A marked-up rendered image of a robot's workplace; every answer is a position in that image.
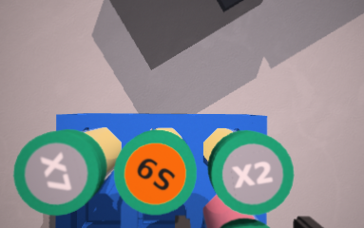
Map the blue tube rack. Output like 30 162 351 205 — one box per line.
55 113 267 228

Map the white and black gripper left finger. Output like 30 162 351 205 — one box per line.
175 216 191 228

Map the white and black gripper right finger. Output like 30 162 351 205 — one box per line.
293 217 323 228

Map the pink tube with green cap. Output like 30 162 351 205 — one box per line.
203 195 270 228

